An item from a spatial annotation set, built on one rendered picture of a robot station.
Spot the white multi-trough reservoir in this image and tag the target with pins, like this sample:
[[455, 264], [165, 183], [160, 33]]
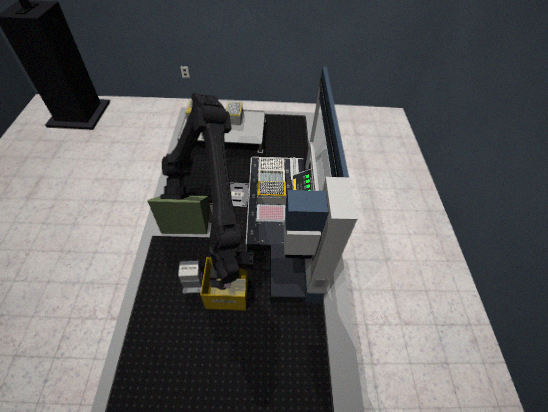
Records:
[[271, 175]]

